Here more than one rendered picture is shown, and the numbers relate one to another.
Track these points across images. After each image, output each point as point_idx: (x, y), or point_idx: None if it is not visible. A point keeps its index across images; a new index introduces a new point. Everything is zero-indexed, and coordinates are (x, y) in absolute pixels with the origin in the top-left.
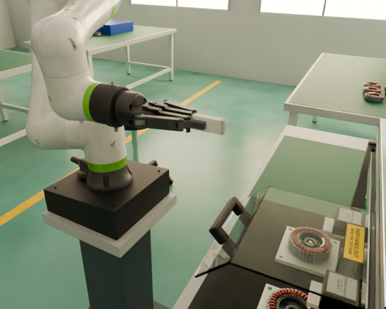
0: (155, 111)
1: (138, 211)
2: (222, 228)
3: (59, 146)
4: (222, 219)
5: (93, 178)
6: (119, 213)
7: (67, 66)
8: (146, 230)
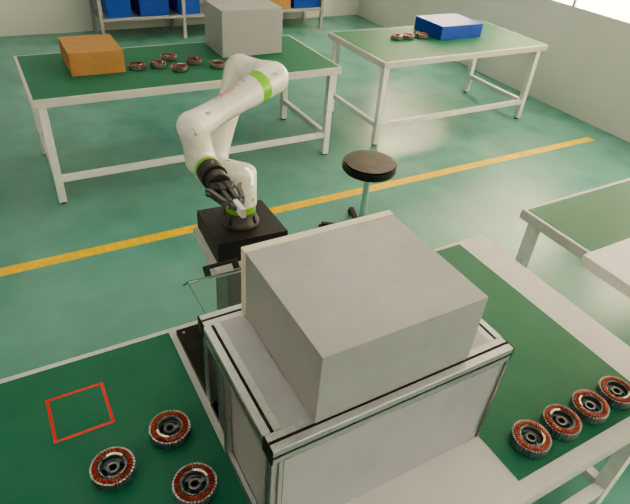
0: (220, 189)
1: None
2: (208, 269)
3: None
4: (213, 265)
5: (225, 215)
6: (223, 247)
7: (190, 144)
8: None
